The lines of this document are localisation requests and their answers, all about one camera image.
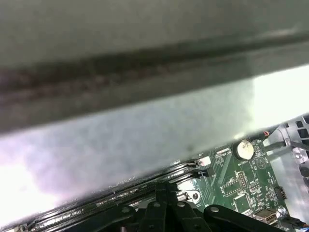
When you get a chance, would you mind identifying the black RAM slot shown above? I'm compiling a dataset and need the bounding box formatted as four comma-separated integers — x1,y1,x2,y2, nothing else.
31,169,208,232
113,160,197,196

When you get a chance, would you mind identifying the black open PC case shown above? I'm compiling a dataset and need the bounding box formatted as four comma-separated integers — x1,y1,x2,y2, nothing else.
0,0,309,232

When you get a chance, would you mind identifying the silver coin battery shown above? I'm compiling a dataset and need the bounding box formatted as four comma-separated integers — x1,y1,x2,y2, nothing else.
232,139,256,160

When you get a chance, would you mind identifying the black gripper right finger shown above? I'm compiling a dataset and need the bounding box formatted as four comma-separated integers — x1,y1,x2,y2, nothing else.
167,183,285,232

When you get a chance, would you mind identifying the white board connector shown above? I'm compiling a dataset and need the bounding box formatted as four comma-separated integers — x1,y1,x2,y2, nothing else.
196,156,212,168

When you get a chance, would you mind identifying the grey sleeved wire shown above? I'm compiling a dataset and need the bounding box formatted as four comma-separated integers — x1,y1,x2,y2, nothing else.
264,139,292,152

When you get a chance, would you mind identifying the silver metal drive cage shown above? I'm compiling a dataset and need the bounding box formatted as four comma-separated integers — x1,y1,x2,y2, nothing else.
284,116,309,184

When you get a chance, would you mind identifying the silver USB port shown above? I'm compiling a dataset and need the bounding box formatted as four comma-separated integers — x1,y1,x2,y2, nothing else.
256,209,278,224

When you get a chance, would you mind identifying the black pin header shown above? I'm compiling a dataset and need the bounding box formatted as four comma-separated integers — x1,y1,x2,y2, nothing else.
238,171,249,189

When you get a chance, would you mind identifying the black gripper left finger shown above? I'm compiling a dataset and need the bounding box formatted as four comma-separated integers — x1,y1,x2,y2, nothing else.
106,182,169,232

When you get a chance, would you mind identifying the blue black wire bundle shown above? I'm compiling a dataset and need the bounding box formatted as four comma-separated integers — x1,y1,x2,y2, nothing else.
287,216,309,230

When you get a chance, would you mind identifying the green motherboard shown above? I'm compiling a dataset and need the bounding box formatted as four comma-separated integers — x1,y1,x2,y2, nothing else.
169,139,309,232

